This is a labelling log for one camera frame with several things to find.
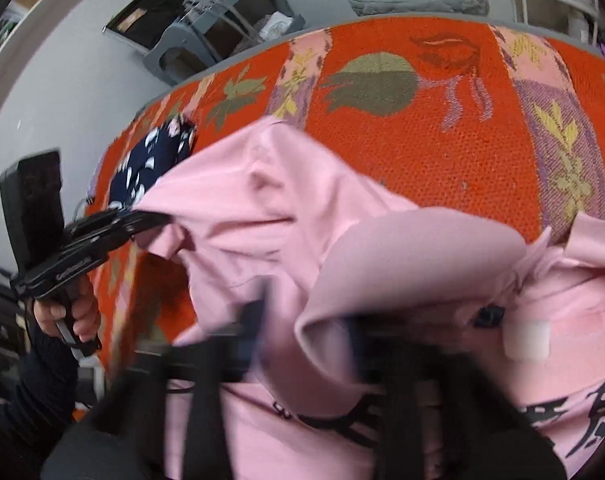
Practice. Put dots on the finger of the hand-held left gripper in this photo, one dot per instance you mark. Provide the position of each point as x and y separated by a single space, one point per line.
142 221

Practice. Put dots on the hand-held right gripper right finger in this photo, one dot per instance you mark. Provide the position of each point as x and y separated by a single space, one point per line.
367 350

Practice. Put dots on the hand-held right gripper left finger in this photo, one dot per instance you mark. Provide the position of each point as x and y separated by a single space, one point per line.
255 320

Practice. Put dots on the pink printed shirt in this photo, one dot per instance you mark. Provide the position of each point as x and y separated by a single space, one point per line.
282 220

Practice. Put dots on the person's left forearm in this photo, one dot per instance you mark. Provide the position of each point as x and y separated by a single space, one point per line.
42 375

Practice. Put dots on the person's left hand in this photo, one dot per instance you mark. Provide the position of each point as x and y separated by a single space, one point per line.
82 310

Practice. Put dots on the navy floral cloth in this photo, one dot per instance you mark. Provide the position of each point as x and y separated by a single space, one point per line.
152 160

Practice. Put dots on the black framed panel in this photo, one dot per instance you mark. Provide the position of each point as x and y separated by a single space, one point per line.
147 15

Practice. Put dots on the orange floral woven blanket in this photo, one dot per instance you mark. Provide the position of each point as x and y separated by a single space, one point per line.
432 150

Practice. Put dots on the grey plastic cart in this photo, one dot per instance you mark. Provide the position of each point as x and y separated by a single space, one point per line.
222 25

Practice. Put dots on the white crumpled cloth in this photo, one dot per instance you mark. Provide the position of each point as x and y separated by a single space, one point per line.
280 25

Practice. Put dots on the white side rack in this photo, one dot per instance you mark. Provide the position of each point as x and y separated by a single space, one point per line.
552 5

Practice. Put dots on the white wall shelf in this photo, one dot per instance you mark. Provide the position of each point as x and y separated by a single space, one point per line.
17 10

